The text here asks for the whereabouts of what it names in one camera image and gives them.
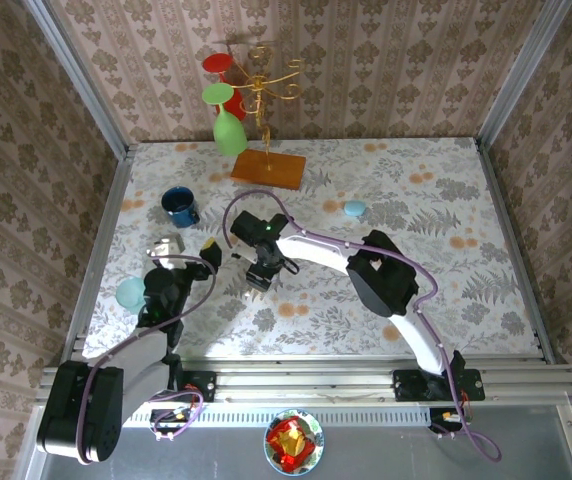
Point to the green plastic wine glass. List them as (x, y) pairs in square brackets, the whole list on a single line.
[(229, 132)]

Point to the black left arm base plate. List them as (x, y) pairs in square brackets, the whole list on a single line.
[(203, 387)]

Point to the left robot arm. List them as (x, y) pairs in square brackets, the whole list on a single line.
[(96, 410)]

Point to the grey metal panel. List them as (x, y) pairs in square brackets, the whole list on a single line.
[(166, 455)]

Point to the floral patterned table cover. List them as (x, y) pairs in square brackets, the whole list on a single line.
[(316, 340)]

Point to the aluminium side rail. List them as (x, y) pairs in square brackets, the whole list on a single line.
[(107, 215), (510, 225)]

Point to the long aluminium mounting rail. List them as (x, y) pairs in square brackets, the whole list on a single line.
[(291, 382)]

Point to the gold foil candy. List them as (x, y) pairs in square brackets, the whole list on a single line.
[(291, 442)]

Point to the light blue earbud case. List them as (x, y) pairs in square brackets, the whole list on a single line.
[(355, 208)]

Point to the red foil candy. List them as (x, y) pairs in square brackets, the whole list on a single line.
[(278, 452)]

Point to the light blue round container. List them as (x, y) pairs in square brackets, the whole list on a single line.
[(128, 295)]

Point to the dark blue enamel mug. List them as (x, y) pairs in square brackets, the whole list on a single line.
[(178, 200)]

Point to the aluminium frame post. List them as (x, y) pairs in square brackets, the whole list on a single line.
[(80, 75), (519, 75)]

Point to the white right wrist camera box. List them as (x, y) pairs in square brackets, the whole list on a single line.
[(240, 248)]

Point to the red plastic wine glass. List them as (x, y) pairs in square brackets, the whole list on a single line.
[(217, 62)]

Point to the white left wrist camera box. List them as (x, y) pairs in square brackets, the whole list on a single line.
[(166, 247)]

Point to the patterned ceramic bowl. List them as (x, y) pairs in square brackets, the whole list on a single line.
[(318, 440)]

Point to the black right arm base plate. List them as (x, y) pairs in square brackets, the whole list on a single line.
[(408, 387)]

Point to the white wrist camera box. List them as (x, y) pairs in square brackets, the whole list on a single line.
[(240, 248), (166, 247)]

